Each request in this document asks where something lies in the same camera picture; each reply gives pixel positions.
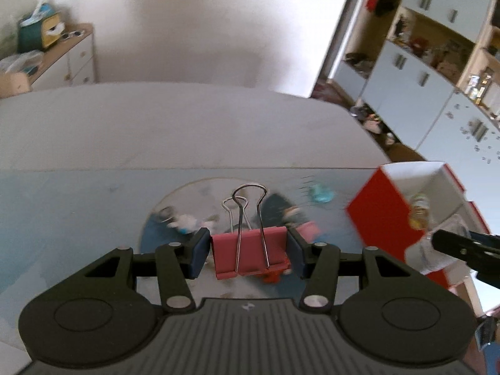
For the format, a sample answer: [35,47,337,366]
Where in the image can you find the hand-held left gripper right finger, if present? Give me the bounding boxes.
[287,228,415,313]

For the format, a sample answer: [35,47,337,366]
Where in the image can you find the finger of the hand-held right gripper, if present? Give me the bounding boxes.
[431,230,500,282]

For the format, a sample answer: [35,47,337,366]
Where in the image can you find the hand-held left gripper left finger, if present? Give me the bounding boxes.
[78,227,212,313]

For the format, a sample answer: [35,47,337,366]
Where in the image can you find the small white toy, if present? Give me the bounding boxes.
[168,214,213,235]

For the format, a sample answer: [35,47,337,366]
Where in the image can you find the pink binder clip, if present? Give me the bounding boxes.
[211,183,292,281]

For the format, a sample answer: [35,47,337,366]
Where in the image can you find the small teal plastic item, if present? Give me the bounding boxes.
[308,183,337,204]

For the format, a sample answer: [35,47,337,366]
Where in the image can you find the red cardboard box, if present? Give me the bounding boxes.
[344,161,493,288]

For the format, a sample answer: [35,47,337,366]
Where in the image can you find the small red item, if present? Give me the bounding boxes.
[254,267,293,284]

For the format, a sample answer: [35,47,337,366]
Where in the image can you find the white cabinet with stickers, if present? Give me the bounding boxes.
[416,90,500,200]

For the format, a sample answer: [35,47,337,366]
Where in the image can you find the light blue printed table mat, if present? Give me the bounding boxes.
[0,168,481,360]

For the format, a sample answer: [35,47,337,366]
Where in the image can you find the pair of grey slippers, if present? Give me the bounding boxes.
[349,103,376,120]

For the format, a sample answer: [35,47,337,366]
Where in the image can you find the tall white wardrobe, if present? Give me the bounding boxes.
[328,0,500,143]

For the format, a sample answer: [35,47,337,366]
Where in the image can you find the red patterned rug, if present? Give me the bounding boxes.
[312,80,352,106]

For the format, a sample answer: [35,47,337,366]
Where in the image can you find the shoes on bench shelf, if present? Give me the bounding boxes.
[344,52,376,77]

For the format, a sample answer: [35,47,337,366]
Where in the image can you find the wooden side cabinet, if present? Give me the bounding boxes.
[0,22,96,98]

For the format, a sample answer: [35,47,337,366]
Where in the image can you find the beige cardboard box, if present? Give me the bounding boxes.
[0,71,32,98]

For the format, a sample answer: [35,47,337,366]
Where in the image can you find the clear plastic bag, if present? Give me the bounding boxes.
[0,50,43,75]

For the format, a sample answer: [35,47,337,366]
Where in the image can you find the teal and yellow tissue box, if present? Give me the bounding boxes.
[17,3,63,51]

